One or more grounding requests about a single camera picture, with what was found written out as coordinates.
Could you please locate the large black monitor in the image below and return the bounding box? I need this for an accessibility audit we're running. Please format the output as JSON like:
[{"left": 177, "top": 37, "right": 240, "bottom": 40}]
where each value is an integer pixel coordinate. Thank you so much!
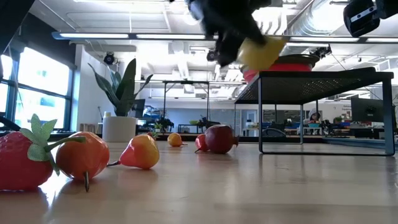
[{"left": 350, "top": 96, "right": 397, "bottom": 124}]

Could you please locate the green snake plant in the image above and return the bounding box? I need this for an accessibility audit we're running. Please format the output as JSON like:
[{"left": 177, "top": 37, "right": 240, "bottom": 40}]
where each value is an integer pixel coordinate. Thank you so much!
[{"left": 88, "top": 58, "right": 154, "bottom": 118}]

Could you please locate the red collapsible colander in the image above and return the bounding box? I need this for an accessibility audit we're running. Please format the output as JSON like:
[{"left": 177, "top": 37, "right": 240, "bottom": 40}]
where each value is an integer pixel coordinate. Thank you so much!
[{"left": 241, "top": 54, "right": 322, "bottom": 84}]

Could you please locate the white plant pot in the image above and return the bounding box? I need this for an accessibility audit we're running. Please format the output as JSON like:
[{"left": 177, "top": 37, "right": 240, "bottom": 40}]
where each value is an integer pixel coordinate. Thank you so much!
[{"left": 102, "top": 116, "right": 139, "bottom": 143}]

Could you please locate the small background potted plant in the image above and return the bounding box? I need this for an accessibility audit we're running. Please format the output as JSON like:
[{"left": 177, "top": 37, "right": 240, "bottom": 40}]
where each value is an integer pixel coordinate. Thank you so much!
[{"left": 154, "top": 117, "right": 175, "bottom": 133}]

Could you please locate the yellow toy lemon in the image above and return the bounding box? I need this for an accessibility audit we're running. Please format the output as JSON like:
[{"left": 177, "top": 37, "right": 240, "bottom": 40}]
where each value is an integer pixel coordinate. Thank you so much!
[{"left": 237, "top": 35, "right": 289, "bottom": 72}]

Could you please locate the small black monitor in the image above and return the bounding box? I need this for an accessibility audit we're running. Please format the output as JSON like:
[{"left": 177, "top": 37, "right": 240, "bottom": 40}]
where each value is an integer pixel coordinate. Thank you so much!
[{"left": 132, "top": 98, "right": 146, "bottom": 118}]

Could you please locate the red apple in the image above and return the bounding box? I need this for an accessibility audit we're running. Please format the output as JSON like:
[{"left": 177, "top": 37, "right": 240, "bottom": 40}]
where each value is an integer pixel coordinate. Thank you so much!
[{"left": 204, "top": 124, "right": 240, "bottom": 155}]

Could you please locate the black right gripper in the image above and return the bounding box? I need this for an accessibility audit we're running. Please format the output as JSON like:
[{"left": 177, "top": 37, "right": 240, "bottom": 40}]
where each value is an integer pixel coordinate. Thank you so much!
[{"left": 185, "top": 0, "right": 272, "bottom": 68}]

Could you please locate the silver air duct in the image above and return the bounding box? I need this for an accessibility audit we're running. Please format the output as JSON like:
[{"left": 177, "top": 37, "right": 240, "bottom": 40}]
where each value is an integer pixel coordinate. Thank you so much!
[{"left": 257, "top": 0, "right": 349, "bottom": 63}]

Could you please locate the black metal frame table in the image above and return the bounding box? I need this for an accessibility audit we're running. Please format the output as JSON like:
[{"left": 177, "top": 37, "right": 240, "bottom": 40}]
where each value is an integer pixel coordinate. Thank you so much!
[{"left": 161, "top": 79, "right": 211, "bottom": 121}]

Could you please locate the red orange toy fruit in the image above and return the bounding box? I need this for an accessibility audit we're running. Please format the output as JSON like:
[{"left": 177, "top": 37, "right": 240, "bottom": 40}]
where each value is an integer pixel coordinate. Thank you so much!
[{"left": 194, "top": 133, "right": 210, "bottom": 154}]

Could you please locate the black office chair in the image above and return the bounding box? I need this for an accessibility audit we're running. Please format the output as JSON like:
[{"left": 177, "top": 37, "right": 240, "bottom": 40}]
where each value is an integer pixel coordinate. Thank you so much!
[{"left": 262, "top": 127, "right": 287, "bottom": 138}]

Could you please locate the person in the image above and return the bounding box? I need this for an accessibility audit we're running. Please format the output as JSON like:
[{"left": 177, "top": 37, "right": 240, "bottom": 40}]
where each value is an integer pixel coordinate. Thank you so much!
[{"left": 306, "top": 108, "right": 323, "bottom": 125}]

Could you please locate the black overhead light bar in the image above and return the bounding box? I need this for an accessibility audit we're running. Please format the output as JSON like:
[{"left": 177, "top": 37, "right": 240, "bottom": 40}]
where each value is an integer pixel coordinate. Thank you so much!
[{"left": 51, "top": 30, "right": 398, "bottom": 45}]

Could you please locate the black perforated metal stand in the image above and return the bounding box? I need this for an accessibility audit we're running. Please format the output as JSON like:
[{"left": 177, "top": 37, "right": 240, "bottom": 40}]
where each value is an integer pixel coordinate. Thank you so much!
[{"left": 234, "top": 67, "right": 396, "bottom": 156}]

